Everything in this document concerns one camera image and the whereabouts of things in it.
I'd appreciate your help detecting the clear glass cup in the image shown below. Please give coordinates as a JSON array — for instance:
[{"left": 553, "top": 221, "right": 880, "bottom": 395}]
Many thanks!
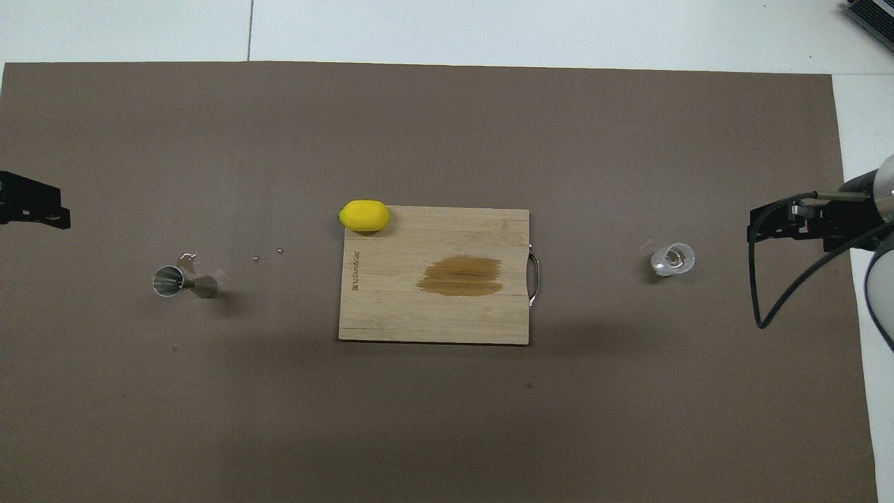
[{"left": 651, "top": 242, "right": 696, "bottom": 277}]

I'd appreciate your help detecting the brown table mat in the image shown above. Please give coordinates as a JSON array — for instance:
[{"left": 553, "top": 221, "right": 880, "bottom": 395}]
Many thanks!
[{"left": 0, "top": 61, "right": 879, "bottom": 503}]

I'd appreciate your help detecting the grey ribbed device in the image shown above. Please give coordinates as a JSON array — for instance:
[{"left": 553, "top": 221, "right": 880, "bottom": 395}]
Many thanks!
[{"left": 842, "top": 0, "right": 894, "bottom": 32}]

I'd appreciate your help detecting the yellow lemon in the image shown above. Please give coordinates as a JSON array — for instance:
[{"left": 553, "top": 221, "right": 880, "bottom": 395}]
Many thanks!
[{"left": 339, "top": 200, "right": 390, "bottom": 233}]

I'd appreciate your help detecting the wooden cutting board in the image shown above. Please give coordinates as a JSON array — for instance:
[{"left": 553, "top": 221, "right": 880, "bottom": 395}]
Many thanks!
[{"left": 339, "top": 205, "right": 540, "bottom": 345}]

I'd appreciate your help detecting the steel double jigger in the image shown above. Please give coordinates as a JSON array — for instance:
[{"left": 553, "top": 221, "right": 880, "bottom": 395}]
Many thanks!
[{"left": 153, "top": 265, "right": 219, "bottom": 299}]

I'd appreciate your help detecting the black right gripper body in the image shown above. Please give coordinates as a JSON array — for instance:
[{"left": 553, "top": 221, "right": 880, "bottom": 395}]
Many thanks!
[{"left": 800, "top": 199, "right": 888, "bottom": 252}]

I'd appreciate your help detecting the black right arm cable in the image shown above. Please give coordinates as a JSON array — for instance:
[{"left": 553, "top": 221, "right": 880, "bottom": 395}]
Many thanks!
[{"left": 747, "top": 192, "right": 894, "bottom": 329}]

